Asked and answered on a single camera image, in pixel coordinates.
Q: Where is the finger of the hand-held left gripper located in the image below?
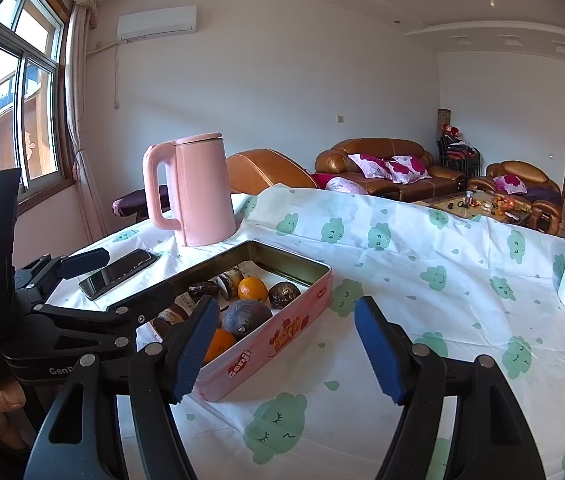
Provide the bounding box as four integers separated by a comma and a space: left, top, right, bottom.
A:
37, 280, 198, 333
22, 247, 110, 301

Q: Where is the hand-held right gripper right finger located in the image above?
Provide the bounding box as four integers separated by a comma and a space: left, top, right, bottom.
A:
354, 296, 546, 480

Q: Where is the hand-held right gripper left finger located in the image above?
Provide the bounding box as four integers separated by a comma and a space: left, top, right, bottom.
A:
22, 295, 221, 480

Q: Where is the dark brown fruit piece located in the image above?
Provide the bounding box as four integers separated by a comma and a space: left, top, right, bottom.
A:
187, 281, 220, 303

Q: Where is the large purple passion fruit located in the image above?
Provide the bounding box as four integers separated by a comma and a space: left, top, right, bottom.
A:
221, 300, 273, 339

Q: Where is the small orange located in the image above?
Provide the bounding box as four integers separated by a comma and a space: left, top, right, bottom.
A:
237, 277, 268, 303

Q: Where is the pink metal tin box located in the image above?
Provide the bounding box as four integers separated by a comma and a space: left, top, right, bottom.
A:
135, 240, 334, 403

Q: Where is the dark wrinkled passion fruit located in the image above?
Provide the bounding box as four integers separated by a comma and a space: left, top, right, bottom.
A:
268, 281, 301, 309

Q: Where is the black smartphone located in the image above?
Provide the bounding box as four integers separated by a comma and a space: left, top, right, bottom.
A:
78, 248, 159, 302

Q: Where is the dark padded stool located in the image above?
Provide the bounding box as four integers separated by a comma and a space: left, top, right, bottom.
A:
111, 185, 170, 221

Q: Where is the green cloud print tablecloth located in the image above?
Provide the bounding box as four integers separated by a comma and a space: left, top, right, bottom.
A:
0, 185, 565, 480

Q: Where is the pink electric kettle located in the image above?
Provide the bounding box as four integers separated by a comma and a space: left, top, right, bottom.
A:
142, 132, 236, 247

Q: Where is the pink curtain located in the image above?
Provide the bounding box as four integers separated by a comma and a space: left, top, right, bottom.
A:
60, 0, 100, 241

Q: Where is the window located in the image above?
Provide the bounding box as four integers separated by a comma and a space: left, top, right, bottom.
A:
0, 0, 70, 196

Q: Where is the brown leather chair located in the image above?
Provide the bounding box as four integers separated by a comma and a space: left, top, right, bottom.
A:
226, 149, 319, 196

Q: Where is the coffee table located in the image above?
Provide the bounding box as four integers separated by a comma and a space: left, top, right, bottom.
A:
415, 190, 533, 228

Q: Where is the pink cushion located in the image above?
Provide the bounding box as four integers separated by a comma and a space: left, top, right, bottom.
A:
325, 176, 368, 195

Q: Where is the red floral white pillow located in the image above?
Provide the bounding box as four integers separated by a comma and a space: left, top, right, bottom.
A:
493, 175, 528, 195
385, 155, 432, 184
347, 153, 393, 179

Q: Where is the long brown leather sofa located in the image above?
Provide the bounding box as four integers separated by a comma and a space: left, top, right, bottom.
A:
315, 138, 467, 201

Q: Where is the stack of dark chairs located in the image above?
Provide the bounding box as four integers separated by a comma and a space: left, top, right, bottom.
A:
437, 130, 481, 176

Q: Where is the small brown leather sofa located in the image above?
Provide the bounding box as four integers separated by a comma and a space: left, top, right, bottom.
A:
467, 161, 562, 236

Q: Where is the white air conditioner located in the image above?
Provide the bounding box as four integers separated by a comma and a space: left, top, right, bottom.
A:
116, 6, 198, 41

